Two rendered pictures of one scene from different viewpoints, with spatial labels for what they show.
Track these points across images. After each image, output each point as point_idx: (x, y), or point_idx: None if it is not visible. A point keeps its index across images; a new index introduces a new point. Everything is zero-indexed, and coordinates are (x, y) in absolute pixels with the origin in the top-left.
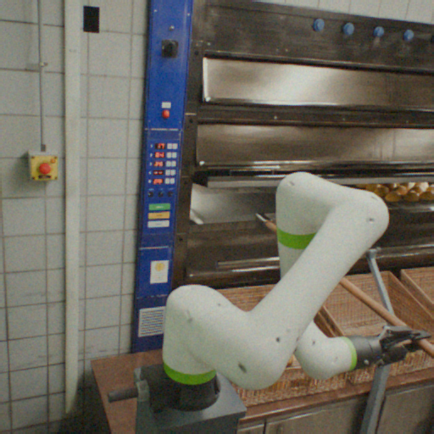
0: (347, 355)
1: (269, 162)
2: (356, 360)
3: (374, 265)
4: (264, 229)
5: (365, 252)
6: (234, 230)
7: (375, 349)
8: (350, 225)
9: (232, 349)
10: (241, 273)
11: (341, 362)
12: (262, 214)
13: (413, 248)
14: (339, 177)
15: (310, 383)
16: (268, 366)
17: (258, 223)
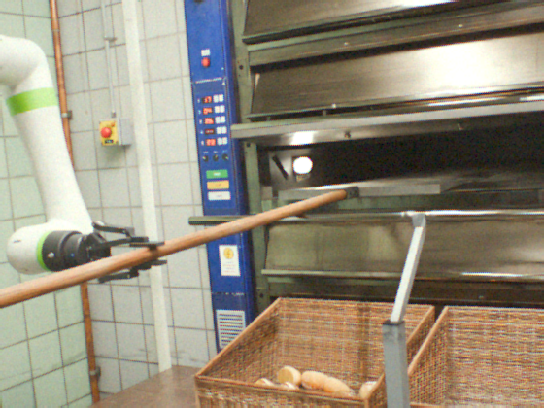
0: (33, 242)
1: (334, 104)
2: (41, 251)
3: (414, 238)
4: (365, 211)
5: (405, 216)
6: (320, 212)
7: (70, 244)
8: None
9: None
10: (328, 275)
11: (23, 248)
12: (355, 186)
13: (512, 215)
14: (420, 110)
15: None
16: None
17: (354, 201)
